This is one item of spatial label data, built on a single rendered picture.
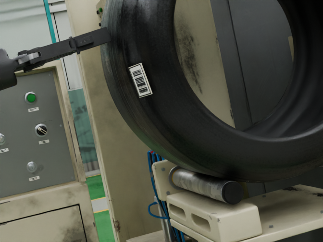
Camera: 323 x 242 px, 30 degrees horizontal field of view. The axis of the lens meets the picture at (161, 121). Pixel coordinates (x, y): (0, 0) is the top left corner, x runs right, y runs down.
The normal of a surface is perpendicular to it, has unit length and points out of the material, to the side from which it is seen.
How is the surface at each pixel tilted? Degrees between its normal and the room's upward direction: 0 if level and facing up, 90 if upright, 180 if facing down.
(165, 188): 90
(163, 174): 90
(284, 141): 100
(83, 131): 90
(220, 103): 90
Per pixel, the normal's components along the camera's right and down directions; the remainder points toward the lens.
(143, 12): -0.53, -0.06
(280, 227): -0.20, -0.98
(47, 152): 0.27, 0.00
